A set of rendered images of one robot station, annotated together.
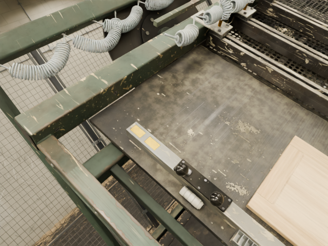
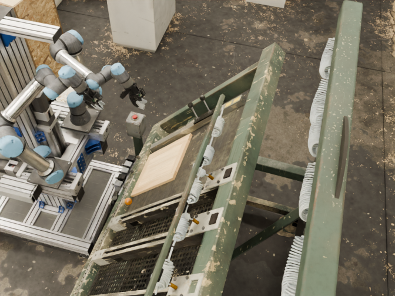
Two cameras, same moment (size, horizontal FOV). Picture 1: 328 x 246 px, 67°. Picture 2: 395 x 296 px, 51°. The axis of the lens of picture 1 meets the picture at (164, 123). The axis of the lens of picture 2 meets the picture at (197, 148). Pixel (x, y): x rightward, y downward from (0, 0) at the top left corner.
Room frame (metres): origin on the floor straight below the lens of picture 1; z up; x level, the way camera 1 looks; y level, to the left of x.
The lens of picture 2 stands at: (1.91, -1.28, 3.35)
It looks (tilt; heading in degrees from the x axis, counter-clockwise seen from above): 52 degrees down; 135
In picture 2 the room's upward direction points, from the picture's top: 3 degrees clockwise
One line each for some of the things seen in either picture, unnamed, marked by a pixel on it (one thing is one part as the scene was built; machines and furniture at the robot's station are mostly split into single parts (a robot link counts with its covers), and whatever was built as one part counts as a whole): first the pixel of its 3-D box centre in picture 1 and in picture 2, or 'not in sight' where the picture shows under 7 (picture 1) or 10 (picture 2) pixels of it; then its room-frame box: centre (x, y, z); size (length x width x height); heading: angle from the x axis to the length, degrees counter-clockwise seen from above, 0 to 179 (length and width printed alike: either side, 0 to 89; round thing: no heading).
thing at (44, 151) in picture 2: not in sight; (43, 157); (0.15, -0.90, 1.20); 0.13 x 0.12 x 0.14; 172
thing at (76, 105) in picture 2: not in sight; (76, 101); (-0.13, -0.48, 1.20); 0.13 x 0.12 x 0.14; 97
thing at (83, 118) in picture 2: not in sight; (79, 113); (-0.12, -0.49, 1.09); 0.15 x 0.15 x 0.10
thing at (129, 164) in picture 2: not in sight; (124, 181); (0.34, -0.47, 0.69); 0.50 x 0.14 x 0.24; 121
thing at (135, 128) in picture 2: not in sight; (136, 125); (0.05, -0.13, 0.84); 0.12 x 0.12 x 0.18; 31
